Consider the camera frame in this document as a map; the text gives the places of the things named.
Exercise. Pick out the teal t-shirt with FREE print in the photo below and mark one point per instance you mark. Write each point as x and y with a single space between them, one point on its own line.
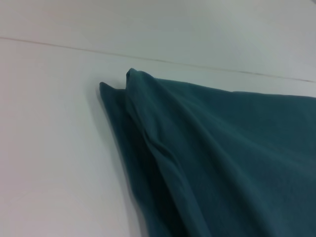
222 160

